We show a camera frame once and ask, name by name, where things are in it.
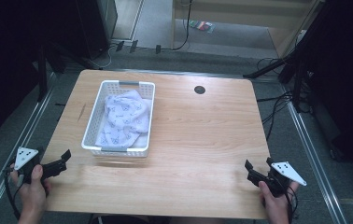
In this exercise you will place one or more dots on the person's left hand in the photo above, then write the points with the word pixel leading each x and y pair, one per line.
pixel 33 196

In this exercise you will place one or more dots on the dark curtain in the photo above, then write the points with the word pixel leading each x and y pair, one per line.
pixel 345 77
pixel 9 62

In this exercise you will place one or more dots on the black cabinet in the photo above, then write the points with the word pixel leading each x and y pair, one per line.
pixel 95 25

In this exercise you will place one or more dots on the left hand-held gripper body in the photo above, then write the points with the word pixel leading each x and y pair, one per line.
pixel 25 157

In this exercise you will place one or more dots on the metal floor rail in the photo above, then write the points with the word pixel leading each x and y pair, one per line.
pixel 16 149
pixel 311 155

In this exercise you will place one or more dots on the person's right hand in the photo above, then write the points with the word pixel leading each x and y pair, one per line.
pixel 277 207

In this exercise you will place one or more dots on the black metal stand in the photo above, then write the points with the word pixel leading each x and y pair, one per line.
pixel 296 71

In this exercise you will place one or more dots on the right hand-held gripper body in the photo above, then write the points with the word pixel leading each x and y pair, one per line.
pixel 285 172

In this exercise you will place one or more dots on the black upright post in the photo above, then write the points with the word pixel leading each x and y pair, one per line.
pixel 42 74

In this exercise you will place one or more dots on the colourful packet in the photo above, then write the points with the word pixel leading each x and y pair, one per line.
pixel 202 26

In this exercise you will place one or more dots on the white perforated plastic basket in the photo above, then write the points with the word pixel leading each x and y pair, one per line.
pixel 96 124

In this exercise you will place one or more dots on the white butterfly print cloth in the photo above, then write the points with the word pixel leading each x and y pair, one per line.
pixel 124 118

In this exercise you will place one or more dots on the light wooden shelf unit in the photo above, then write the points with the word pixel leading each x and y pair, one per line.
pixel 243 12

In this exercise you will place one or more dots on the black round table grommet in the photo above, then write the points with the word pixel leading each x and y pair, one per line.
pixel 199 90

